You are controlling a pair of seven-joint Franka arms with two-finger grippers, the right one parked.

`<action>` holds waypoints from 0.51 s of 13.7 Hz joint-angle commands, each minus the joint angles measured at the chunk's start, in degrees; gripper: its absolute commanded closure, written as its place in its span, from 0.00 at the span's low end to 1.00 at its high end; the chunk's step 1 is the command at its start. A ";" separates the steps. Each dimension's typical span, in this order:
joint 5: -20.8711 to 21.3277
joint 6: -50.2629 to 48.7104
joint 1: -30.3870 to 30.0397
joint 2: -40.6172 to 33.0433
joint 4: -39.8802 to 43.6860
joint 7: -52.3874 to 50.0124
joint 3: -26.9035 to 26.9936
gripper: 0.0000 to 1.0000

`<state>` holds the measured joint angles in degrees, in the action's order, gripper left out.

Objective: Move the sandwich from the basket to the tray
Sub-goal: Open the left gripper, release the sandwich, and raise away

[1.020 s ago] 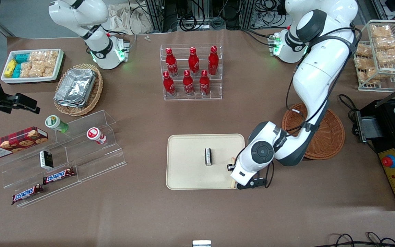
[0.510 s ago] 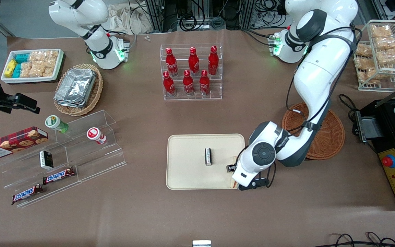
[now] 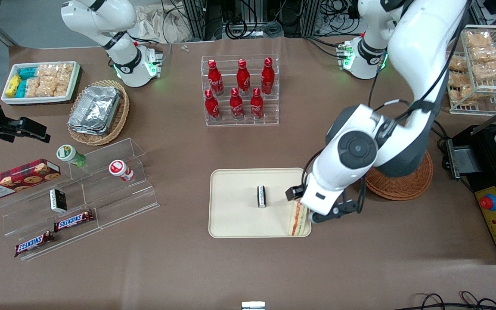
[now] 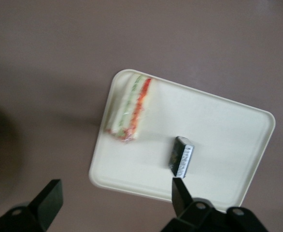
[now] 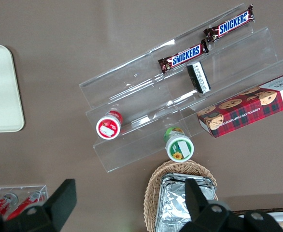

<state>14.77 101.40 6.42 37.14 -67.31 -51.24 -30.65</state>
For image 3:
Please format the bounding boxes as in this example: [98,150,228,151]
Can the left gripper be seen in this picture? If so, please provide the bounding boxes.
[285,174,359,223]

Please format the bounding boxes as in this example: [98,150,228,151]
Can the triangular sandwich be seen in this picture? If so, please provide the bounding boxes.
[288,199,310,237]

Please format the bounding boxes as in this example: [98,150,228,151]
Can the aluminium foil tray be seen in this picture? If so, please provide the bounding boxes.
[68,85,122,136]

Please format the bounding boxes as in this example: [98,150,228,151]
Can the beige plastic tray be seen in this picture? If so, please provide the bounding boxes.
[208,168,312,239]

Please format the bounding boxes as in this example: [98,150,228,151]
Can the round brown wicker basket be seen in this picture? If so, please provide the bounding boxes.
[363,149,434,201]

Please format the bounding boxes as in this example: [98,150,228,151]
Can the oval tan wicker basket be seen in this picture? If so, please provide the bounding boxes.
[67,80,130,146]

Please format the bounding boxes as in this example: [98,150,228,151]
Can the white rectangular plastic bin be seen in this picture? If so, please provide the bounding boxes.
[1,61,81,105]

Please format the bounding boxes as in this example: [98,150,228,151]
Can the clear rice cracker bag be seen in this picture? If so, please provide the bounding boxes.
[25,77,42,98]
[36,63,74,81]
[39,77,73,97]

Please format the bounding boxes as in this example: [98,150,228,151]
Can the yellow snack packet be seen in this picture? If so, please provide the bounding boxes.
[5,74,22,98]

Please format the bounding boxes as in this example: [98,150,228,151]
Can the green capped drink bottle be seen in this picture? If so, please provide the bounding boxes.
[56,144,87,168]

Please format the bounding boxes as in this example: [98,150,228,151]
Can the red tartan cookie box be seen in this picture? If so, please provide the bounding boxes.
[0,158,61,202]

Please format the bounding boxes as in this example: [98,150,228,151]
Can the small black white carton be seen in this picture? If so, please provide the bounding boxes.
[49,189,68,214]

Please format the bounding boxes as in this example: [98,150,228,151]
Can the clear acrylic bottle rack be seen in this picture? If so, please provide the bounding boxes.
[201,54,280,127]

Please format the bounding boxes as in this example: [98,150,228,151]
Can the red capped drink bottle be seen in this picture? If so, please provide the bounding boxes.
[109,160,135,182]

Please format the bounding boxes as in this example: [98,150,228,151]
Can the Snickers chocolate bar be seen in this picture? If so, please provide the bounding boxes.
[14,231,55,258]
[53,209,95,233]

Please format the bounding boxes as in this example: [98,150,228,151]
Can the red cola bottle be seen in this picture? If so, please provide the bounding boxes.
[250,87,264,121]
[208,59,224,96]
[236,59,251,96]
[205,89,221,122]
[229,87,245,121]
[261,57,276,95]

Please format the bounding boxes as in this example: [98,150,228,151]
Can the clear acrylic stepped shelf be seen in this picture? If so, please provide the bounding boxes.
[0,138,160,262]

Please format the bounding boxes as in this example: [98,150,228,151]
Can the beige crumpled cloth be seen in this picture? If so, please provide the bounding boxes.
[134,3,193,43]

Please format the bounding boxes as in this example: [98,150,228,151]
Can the clear fried snack bag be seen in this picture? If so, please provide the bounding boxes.
[447,71,471,87]
[465,31,493,48]
[448,55,469,72]
[472,60,496,83]
[448,84,475,107]
[470,45,496,64]

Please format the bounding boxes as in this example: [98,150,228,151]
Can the black machine with yellow panel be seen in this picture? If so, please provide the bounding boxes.
[442,101,496,265]

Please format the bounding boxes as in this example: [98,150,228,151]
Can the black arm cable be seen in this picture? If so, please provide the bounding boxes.
[368,0,473,119]
[302,149,367,216]

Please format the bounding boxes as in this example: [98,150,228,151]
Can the black table cable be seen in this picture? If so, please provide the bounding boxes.
[431,120,452,152]

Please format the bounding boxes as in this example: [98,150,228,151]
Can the black base cables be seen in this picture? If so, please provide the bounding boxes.
[302,35,345,59]

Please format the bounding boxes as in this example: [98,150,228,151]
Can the grey base cable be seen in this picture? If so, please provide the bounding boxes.
[134,37,174,66]

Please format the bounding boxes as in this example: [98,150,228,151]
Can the grey coiled cable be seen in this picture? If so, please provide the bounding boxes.
[264,21,284,37]

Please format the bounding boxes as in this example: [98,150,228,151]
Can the black looped cables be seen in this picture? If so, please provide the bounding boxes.
[405,291,496,310]

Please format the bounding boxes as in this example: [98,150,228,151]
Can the black coiled cable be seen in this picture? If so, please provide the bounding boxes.
[225,16,248,40]

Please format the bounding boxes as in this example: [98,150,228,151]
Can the aluminium profile frame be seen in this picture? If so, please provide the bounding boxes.
[181,0,360,41]

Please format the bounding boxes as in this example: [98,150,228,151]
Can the white wire shelf rack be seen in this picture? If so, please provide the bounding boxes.
[445,25,496,115]

